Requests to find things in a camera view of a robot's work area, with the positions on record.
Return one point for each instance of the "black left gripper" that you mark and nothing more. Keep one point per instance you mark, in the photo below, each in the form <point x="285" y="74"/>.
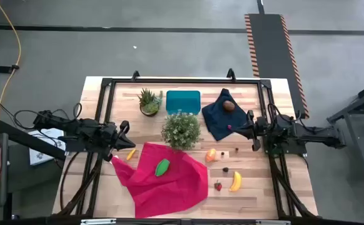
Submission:
<point x="110" y="137"/>

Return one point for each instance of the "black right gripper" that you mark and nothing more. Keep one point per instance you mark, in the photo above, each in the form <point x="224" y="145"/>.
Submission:
<point x="257" y="131"/>

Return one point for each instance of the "brown toy potato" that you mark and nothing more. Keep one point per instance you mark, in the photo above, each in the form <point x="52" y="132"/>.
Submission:
<point x="228" y="106"/>

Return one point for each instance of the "orange toy fruit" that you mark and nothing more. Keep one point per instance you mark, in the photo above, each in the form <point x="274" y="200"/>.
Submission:
<point x="210" y="155"/>

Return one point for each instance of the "green toy vegetable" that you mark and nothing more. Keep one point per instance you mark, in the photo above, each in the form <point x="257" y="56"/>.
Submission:
<point x="162" y="167"/>

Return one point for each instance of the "yellow toy banana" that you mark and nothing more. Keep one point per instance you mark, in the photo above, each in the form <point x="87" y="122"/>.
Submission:
<point x="236" y="182"/>

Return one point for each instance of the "red toy strawberry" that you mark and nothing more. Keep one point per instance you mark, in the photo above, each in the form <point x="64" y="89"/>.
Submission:
<point x="218" y="186"/>

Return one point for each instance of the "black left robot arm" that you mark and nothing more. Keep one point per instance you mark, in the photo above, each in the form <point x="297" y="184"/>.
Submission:
<point x="75" y="128"/>

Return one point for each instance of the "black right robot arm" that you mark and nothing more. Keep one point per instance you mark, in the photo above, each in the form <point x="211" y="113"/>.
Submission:
<point x="313" y="134"/>

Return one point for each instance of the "teal plastic tupperware container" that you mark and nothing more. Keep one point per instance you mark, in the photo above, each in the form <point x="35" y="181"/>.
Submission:
<point x="183" y="101"/>

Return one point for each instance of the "small white paper tag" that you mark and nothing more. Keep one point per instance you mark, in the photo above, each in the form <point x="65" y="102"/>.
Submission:
<point x="115" y="157"/>

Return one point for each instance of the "navy blue cloth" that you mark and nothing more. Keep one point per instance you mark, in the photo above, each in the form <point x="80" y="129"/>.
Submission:
<point x="219" y="120"/>

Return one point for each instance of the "dark toy blackberry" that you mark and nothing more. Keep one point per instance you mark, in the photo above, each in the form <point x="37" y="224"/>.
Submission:
<point x="225" y="169"/>

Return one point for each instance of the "potted succulent plant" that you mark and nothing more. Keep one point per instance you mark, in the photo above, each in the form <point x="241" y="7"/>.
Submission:
<point x="149" y="104"/>

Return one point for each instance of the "bushy plant in black pot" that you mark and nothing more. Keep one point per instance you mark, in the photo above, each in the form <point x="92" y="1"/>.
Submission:
<point x="181" y="131"/>

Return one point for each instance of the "red cloth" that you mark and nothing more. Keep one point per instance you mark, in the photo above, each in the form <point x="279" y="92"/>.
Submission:
<point x="169" y="187"/>

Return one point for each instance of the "white paper booklet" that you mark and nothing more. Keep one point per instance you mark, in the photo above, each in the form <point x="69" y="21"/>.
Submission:
<point x="41" y="156"/>

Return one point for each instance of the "black striped-edge floor mat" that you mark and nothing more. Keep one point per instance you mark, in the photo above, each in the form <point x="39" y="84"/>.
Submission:
<point x="272" y="47"/>

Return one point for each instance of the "black diagonal support beam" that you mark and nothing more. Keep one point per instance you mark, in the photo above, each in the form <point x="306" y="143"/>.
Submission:
<point x="19" y="137"/>

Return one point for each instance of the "black aluminium table frame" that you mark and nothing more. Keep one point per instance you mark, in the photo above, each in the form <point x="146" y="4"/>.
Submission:
<point x="185" y="81"/>

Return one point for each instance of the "silver metal bracket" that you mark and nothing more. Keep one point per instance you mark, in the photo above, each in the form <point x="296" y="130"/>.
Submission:
<point x="272" y="222"/>
<point x="97" y="222"/>

